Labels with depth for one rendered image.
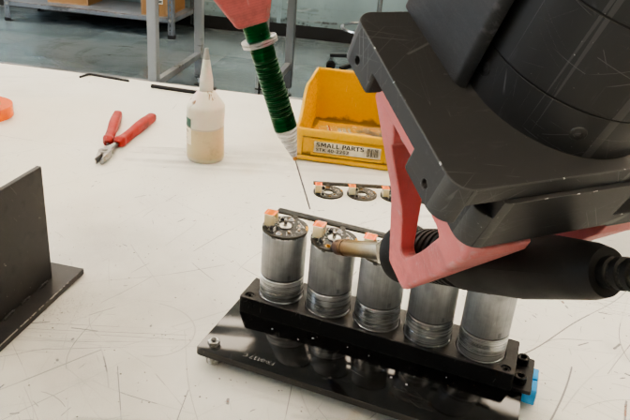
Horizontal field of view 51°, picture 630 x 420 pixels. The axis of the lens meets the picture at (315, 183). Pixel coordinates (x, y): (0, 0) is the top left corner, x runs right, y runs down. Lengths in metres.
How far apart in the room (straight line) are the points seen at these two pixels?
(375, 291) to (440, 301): 0.03
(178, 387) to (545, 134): 0.23
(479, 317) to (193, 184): 0.30
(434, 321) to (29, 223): 0.23
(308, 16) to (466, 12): 4.65
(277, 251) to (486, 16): 0.21
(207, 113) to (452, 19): 0.42
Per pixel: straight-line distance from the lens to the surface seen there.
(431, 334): 0.35
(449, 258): 0.20
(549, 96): 0.17
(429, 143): 0.16
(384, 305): 0.35
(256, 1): 0.29
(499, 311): 0.34
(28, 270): 0.41
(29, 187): 0.40
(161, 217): 0.50
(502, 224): 0.18
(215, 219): 0.50
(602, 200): 0.19
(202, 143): 0.59
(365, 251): 0.30
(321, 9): 4.80
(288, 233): 0.35
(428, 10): 0.19
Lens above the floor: 0.98
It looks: 24 degrees down
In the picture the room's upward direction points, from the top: 5 degrees clockwise
